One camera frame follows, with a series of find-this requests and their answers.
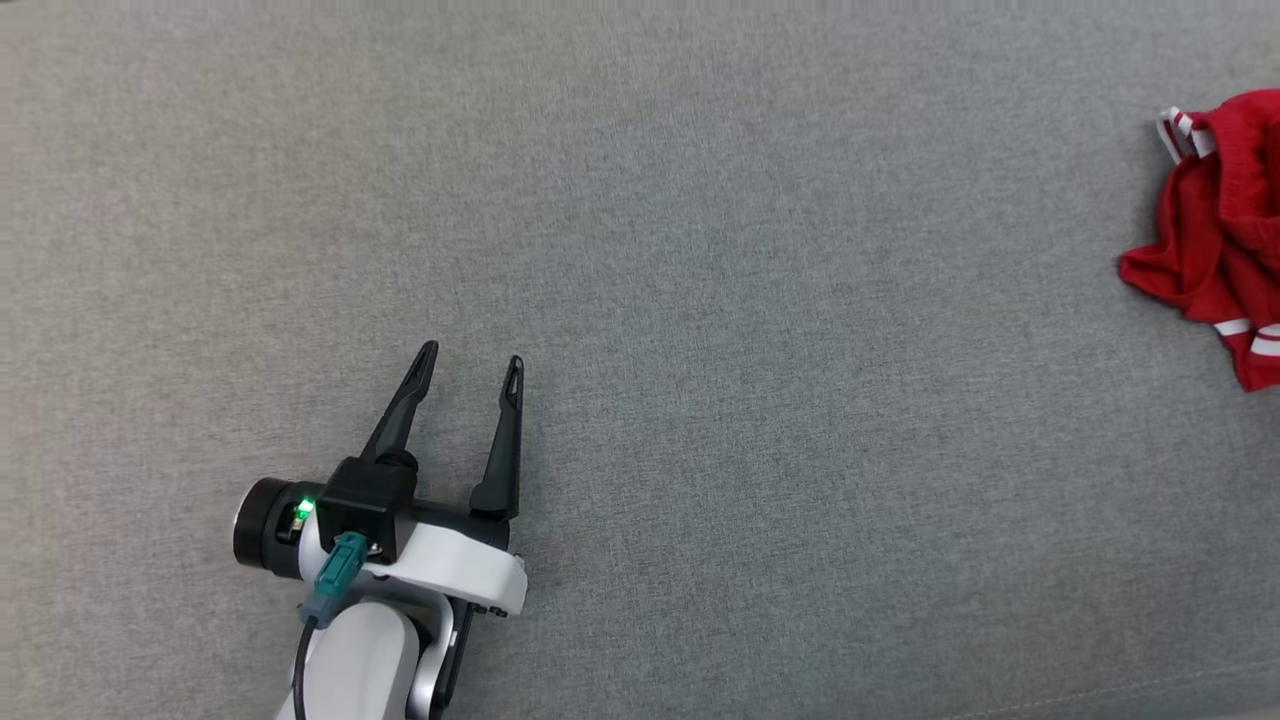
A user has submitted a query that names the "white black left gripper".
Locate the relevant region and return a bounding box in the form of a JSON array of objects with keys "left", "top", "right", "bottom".
[{"left": 232, "top": 340, "right": 529, "bottom": 618}]

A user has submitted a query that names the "red basketball jersey garment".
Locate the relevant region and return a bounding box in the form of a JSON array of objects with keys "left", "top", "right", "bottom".
[{"left": 1117, "top": 88, "right": 1280, "bottom": 394}]

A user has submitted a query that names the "teal cable connector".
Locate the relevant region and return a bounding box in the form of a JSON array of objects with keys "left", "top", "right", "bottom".
[{"left": 312, "top": 531, "right": 369, "bottom": 628}]

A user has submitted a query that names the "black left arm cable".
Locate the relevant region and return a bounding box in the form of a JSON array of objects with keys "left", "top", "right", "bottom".
[{"left": 292, "top": 614, "right": 333, "bottom": 720}]

